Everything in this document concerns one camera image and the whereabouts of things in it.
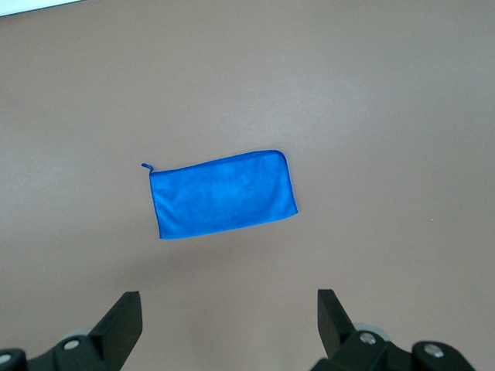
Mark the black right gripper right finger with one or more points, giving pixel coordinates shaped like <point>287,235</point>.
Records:
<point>336,332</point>

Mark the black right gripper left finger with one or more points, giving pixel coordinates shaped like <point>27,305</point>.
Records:
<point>112,336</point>

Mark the blue microfiber towel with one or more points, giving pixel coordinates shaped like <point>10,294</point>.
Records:
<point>224,197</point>

